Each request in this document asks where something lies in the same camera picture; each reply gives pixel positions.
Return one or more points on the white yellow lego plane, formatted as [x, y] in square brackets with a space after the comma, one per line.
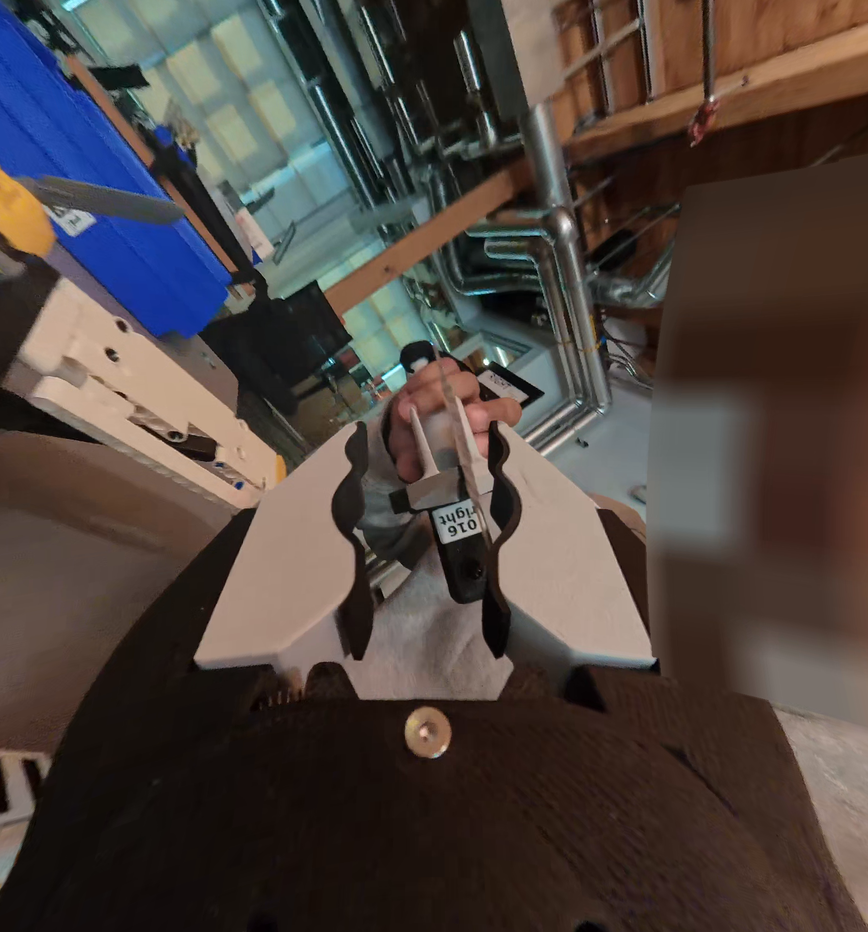
[113, 364]

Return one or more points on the person's right hand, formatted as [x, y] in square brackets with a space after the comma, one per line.
[434, 393]

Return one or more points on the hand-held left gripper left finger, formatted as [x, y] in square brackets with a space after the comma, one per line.
[273, 582]

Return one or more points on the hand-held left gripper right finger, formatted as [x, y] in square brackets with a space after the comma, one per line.
[572, 582]

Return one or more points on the blue plastic bin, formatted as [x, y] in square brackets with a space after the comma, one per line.
[113, 218]

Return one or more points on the black framed tag sign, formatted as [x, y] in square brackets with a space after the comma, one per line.
[506, 386]

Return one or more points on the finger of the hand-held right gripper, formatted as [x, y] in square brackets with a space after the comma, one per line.
[434, 491]
[466, 444]

